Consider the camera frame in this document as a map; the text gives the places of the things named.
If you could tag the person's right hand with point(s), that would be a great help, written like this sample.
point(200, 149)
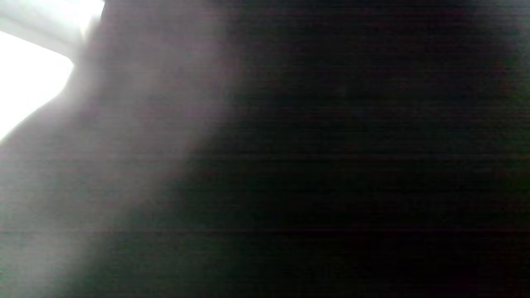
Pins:
point(290, 165)

